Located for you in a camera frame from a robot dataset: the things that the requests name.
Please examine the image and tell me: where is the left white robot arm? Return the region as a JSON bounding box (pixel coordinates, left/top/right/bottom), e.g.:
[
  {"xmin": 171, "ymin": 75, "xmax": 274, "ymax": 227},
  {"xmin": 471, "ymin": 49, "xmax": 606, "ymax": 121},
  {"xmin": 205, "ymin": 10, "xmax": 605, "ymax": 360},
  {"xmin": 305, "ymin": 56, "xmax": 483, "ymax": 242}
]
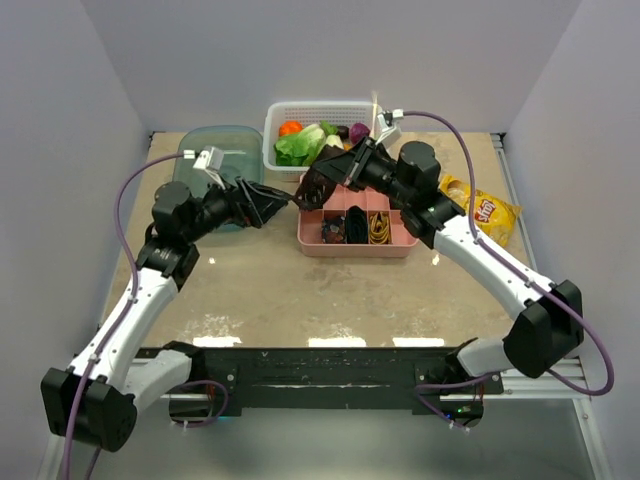
[{"xmin": 41, "ymin": 178, "xmax": 292, "ymax": 452}]

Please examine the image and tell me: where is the white daikon radish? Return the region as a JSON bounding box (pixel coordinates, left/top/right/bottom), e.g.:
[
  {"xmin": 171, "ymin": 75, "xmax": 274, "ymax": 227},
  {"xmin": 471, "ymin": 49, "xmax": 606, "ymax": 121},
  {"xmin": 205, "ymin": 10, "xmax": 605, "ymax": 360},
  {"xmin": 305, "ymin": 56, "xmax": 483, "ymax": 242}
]
[{"xmin": 324, "ymin": 134, "xmax": 344, "ymax": 151}]

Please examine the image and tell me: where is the purple onion toy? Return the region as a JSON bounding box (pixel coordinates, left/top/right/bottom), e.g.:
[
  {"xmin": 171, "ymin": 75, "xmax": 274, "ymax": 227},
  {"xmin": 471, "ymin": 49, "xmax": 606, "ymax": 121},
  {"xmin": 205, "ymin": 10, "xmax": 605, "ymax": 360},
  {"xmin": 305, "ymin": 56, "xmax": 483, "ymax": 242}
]
[{"xmin": 349, "ymin": 122, "xmax": 371, "ymax": 145}]

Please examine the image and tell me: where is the green onion stalk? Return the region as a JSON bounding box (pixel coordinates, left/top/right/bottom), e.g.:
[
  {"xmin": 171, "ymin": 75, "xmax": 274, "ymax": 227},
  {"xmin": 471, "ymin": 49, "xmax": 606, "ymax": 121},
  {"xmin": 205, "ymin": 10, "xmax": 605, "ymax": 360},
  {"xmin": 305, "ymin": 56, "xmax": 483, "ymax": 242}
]
[{"xmin": 370, "ymin": 90, "xmax": 379, "ymax": 138}]

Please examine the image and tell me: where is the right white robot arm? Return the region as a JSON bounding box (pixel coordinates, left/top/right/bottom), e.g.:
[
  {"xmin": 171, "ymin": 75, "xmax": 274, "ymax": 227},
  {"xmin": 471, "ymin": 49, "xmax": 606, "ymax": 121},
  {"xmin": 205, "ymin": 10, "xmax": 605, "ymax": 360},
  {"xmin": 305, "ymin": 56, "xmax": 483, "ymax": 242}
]
[{"xmin": 300, "ymin": 138, "xmax": 584, "ymax": 393}]

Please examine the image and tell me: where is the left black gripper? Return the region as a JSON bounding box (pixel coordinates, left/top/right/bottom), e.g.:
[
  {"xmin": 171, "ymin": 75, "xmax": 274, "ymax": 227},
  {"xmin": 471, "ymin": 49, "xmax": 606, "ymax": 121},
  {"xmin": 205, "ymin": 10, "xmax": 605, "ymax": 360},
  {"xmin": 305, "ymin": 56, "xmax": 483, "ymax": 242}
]
[{"xmin": 184, "ymin": 173, "xmax": 287, "ymax": 244}]

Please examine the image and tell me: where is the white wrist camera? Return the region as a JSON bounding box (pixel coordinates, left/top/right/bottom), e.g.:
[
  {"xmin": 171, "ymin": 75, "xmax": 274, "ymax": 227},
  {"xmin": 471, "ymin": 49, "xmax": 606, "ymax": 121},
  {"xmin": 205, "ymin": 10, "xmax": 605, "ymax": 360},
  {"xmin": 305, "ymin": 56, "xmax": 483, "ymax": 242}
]
[
  {"xmin": 376, "ymin": 109, "xmax": 404, "ymax": 147},
  {"xmin": 182, "ymin": 146, "xmax": 227, "ymax": 190}
]

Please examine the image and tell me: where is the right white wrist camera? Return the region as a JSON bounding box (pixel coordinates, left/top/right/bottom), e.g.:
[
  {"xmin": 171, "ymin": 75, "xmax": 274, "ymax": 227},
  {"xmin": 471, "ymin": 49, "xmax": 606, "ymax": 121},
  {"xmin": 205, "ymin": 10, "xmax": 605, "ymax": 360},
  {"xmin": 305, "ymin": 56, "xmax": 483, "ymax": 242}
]
[{"xmin": 376, "ymin": 109, "xmax": 404, "ymax": 147}]

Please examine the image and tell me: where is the dark patterned necktie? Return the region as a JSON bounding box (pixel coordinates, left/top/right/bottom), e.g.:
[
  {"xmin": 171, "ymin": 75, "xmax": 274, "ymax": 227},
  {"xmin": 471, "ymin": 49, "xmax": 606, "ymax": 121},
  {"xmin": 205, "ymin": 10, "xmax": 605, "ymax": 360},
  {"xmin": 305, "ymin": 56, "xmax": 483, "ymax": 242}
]
[{"xmin": 293, "ymin": 145, "xmax": 345, "ymax": 211}]

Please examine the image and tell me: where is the dark eggplant toy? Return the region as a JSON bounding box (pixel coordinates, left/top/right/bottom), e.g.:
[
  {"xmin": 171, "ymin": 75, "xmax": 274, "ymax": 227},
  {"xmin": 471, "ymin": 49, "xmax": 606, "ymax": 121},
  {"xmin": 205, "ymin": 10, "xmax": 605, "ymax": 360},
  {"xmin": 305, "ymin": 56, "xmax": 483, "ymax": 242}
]
[{"xmin": 336, "ymin": 126, "xmax": 350, "ymax": 141}]

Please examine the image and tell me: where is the rolled floral tie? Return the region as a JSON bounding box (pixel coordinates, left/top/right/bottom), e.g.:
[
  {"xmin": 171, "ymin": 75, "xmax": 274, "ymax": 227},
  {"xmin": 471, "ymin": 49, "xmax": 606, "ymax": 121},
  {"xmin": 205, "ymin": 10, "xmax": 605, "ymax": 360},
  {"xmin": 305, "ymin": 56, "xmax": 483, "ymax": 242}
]
[{"xmin": 321, "ymin": 215, "xmax": 346, "ymax": 244}]

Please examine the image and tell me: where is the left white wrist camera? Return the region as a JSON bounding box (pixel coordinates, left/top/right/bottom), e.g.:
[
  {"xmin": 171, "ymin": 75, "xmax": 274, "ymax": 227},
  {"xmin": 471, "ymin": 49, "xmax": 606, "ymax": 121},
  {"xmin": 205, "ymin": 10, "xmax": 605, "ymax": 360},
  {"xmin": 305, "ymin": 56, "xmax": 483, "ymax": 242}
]
[{"xmin": 182, "ymin": 146, "xmax": 227, "ymax": 190}]

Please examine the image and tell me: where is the rolled dark blue tie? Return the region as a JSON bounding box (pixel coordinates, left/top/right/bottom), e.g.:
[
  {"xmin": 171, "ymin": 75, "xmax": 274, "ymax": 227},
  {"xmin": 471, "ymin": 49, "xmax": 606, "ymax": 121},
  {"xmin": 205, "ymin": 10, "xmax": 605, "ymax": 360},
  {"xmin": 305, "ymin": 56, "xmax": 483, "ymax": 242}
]
[{"xmin": 345, "ymin": 205, "xmax": 369, "ymax": 244}]

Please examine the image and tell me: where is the rolled yellow tie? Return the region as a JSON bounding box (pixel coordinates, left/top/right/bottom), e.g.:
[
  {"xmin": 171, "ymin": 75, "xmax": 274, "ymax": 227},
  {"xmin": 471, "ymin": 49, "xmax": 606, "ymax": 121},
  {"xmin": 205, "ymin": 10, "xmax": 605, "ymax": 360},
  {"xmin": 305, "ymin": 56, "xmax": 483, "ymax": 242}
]
[{"xmin": 368, "ymin": 212, "xmax": 391, "ymax": 245}]

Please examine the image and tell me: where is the green lettuce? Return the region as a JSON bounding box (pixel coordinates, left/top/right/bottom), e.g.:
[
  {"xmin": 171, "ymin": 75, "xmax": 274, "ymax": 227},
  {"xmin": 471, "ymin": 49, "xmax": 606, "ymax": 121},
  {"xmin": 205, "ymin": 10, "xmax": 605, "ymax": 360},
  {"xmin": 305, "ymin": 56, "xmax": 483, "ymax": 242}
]
[{"xmin": 274, "ymin": 124, "xmax": 326, "ymax": 167}]

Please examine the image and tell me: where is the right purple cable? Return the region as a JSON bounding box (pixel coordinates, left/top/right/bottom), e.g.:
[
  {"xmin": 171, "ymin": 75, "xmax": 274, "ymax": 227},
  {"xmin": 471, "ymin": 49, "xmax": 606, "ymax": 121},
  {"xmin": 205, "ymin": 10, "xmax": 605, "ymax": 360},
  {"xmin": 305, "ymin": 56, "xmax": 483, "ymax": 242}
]
[{"xmin": 394, "ymin": 109, "xmax": 616, "ymax": 397}]

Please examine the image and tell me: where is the teal transparent container lid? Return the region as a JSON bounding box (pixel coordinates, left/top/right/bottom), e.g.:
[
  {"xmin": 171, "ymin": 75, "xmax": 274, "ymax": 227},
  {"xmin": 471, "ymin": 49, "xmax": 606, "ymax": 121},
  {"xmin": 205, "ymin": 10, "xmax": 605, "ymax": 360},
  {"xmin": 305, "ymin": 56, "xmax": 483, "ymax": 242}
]
[{"xmin": 171, "ymin": 124, "xmax": 265, "ymax": 234}]

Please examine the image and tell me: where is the pink divided organizer tray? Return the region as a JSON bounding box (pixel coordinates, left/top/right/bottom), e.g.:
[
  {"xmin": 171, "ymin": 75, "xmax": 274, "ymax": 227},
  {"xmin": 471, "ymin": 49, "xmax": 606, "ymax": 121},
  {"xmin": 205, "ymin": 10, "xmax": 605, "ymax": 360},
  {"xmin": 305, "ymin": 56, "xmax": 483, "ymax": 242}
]
[{"xmin": 297, "ymin": 187, "xmax": 417, "ymax": 258}]

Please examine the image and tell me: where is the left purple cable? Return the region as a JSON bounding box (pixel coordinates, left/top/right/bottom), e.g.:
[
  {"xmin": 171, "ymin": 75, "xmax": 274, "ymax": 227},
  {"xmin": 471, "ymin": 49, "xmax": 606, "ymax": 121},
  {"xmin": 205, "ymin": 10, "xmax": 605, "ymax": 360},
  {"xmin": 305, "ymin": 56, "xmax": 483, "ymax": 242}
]
[{"xmin": 57, "ymin": 149, "xmax": 201, "ymax": 480}]

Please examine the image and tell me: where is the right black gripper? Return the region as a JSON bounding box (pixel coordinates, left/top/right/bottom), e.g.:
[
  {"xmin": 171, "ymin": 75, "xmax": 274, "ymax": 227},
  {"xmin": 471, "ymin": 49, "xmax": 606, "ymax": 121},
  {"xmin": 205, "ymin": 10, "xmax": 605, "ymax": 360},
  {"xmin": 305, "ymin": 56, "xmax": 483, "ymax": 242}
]
[{"xmin": 314, "ymin": 136, "xmax": 413, "ymax": 207}]

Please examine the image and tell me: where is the white plastic basket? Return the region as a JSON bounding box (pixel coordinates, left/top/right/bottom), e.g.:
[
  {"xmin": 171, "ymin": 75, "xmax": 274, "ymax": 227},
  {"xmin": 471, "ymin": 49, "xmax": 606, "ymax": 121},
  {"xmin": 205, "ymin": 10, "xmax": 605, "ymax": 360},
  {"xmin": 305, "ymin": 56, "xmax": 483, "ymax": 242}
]
[{"xmin": 262, "ymin": 100, "xmax": 372, "ymax": 182}]

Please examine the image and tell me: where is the orange pumpkin toy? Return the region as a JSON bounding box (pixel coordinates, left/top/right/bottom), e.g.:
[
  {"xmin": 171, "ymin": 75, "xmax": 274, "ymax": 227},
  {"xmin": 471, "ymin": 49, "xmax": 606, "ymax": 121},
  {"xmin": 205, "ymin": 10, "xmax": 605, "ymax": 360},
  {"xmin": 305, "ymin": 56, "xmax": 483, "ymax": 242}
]
[{"xmin": 278, "ymin": 121, "xmax": 304, "ymax": 137}]

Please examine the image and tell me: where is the purple cable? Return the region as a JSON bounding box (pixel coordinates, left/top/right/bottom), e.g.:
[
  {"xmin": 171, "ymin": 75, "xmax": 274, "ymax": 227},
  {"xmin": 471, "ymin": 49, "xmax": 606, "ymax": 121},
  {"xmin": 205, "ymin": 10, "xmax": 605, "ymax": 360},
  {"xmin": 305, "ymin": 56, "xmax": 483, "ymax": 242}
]
[
  {"xmin": 57, "ymin": 149, "xmax": 201, "ymax": 480},
  {"xmin": 394, "ymin": 109, "xmax": 616, "ymax": 397}
]

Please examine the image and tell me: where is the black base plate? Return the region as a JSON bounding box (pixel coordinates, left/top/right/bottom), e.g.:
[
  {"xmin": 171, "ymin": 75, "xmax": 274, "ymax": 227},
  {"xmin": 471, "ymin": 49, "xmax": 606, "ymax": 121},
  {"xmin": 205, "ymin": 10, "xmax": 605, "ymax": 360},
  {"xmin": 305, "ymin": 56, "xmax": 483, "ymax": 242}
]
[{"xmin": 169, "ymin": 347, "xmax": 503, "ymax": 424}]

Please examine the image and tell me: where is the yellow chips bag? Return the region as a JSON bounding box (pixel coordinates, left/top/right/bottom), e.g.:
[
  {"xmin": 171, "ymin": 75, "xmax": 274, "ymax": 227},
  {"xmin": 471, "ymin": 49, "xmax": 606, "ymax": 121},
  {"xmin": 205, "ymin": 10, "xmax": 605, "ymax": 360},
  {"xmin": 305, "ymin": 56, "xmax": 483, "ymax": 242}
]
[{"xmin": 440, "ymin": 174, "xmax": 521, "ymax": 247}]

